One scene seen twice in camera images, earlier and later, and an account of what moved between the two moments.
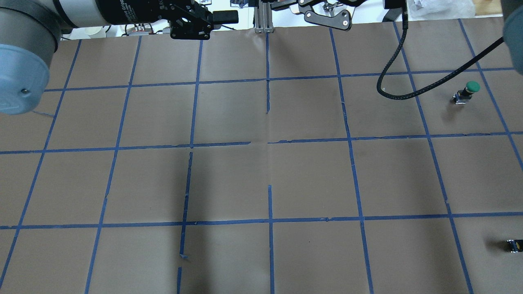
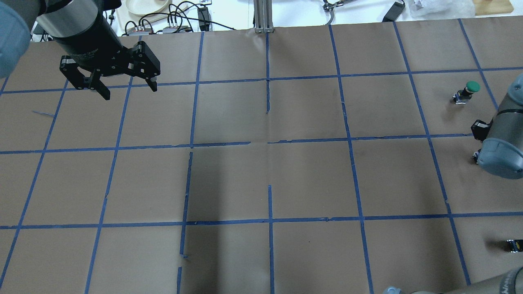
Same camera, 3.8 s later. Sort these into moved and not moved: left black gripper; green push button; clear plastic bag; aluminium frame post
Moved: left black gripper
Not moved: aluminium frame post; clear plastic bag; green push button
